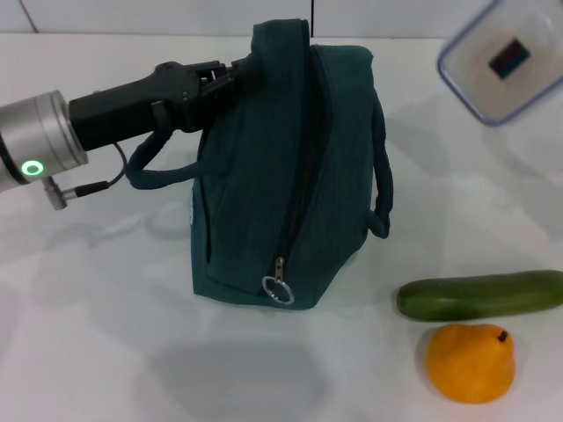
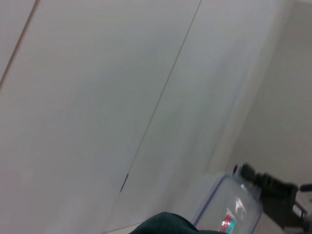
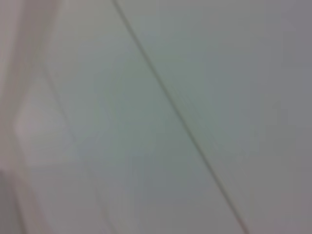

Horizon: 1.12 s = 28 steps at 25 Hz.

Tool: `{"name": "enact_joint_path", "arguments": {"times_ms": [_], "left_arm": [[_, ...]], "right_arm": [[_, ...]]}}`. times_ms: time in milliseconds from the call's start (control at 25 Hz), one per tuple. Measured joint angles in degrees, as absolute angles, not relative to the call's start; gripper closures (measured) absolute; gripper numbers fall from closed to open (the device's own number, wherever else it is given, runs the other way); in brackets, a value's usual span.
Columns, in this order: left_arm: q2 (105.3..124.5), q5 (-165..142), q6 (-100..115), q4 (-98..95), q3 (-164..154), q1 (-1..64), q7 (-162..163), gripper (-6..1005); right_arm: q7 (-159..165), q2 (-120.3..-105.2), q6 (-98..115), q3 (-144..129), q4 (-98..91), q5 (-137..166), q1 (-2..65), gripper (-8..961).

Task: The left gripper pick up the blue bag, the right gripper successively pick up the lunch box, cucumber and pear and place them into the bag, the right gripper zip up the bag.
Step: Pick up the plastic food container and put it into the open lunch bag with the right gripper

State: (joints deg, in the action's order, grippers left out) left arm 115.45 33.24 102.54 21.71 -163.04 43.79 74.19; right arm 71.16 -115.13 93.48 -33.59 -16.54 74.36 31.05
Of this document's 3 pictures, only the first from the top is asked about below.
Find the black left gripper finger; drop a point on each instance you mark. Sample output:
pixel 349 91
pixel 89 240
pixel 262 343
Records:
pixel 211 70
pixel 220 101

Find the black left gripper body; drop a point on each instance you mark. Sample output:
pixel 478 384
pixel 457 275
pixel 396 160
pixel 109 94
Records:
pixel 132 110

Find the dark teal fabric lunch bag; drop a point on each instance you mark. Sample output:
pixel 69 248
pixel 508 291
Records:
pixel 272 176

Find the clear food container blue lid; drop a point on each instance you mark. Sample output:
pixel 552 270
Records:
pixel 501 66

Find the green cucumber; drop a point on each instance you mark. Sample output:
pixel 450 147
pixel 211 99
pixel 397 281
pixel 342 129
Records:
pixel 475 296

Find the orange yellow pear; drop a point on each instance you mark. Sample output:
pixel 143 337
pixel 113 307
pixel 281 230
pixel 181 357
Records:
pixel 470 365

